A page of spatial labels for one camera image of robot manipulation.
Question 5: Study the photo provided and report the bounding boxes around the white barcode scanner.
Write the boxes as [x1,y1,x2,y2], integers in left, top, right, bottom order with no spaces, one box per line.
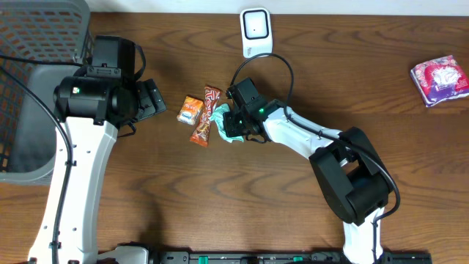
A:
[240,7,273,59]

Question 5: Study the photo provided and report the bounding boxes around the orange white tissue pack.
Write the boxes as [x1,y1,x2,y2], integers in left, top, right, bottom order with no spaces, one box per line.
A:
[177,96,204,125]

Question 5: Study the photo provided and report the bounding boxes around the orange Top chocolate bar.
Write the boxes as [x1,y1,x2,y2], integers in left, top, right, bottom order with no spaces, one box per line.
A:
[190,85,221,147]

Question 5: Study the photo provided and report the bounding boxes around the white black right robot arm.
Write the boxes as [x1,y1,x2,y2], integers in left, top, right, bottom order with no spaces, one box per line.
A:
[224,78,396,263]

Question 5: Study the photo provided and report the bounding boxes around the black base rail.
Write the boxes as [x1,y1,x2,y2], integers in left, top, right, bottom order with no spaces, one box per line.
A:
[149,251,433,264]

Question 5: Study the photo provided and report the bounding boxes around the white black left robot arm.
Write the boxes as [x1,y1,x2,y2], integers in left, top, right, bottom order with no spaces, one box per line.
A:
[28,35,166,263]

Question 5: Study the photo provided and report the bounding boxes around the pink purple liner pack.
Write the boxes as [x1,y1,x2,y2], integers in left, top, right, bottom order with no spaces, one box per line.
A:
[410,55,468,108]

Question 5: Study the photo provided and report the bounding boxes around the teal snack wrapper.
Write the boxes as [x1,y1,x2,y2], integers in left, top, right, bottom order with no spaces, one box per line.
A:
[210,103,244,143]

